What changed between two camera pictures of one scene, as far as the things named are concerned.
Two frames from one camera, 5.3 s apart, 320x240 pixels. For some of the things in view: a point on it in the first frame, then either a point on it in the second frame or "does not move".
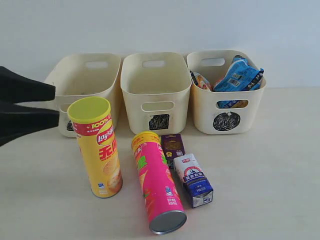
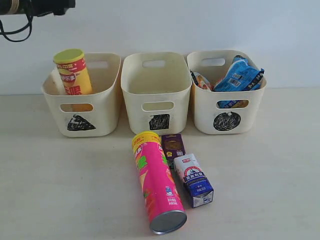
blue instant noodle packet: x=241 y=76 does not move
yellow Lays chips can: x=93 y=118 to x=74 y=71
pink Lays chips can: x=165 y=213 does not move
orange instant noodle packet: x=199 y=80 does not move
